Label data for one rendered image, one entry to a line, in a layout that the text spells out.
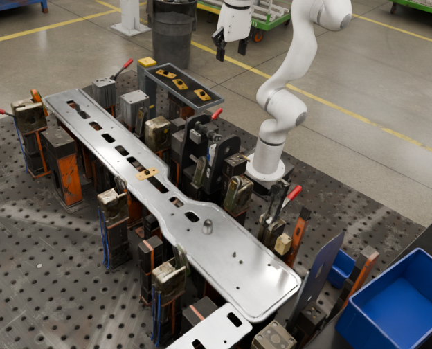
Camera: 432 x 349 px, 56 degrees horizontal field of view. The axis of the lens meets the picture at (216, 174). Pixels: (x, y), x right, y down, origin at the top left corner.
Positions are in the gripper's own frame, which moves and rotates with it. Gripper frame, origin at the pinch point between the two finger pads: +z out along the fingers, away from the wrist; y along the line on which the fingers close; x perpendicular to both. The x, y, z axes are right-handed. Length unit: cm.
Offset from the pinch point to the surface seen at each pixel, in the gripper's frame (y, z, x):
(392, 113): -286, 144, -53
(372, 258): 9, 25, 68
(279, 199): 9.4, 28.1, 37.2
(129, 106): 14, 36, -40
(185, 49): -163, 121, -230
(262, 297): 27, 45, 52
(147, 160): 21, 45, -17
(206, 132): 7.0, 27.1, -0.1
